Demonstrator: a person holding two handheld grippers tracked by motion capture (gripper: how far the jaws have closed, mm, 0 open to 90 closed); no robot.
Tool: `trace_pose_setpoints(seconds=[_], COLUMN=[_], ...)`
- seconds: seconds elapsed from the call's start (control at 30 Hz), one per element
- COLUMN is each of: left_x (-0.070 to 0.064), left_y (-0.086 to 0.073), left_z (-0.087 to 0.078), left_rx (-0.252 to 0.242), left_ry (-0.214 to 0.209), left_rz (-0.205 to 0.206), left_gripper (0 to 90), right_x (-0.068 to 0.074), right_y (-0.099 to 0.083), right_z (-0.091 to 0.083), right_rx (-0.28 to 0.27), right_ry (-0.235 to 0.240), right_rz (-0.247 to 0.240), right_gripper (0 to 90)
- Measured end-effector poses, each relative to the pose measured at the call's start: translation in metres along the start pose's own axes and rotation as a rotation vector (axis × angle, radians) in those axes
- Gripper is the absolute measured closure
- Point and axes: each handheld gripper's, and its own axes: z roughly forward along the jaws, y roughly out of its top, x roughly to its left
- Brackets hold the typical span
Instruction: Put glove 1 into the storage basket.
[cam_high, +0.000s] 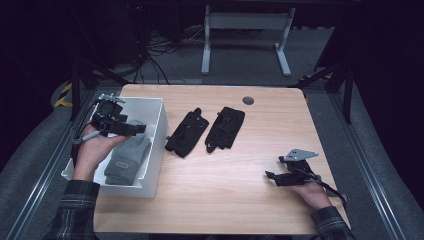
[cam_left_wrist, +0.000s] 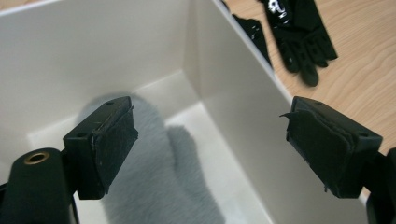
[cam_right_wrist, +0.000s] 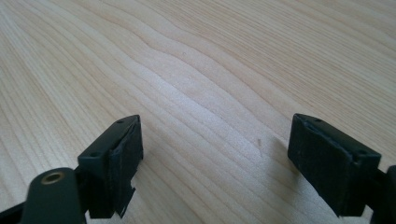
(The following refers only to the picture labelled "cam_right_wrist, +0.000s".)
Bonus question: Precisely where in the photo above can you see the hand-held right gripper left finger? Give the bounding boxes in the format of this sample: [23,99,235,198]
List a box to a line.
[77,114,145,219]

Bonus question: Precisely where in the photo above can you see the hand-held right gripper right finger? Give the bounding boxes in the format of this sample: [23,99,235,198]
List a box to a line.
[287,113,383,218]

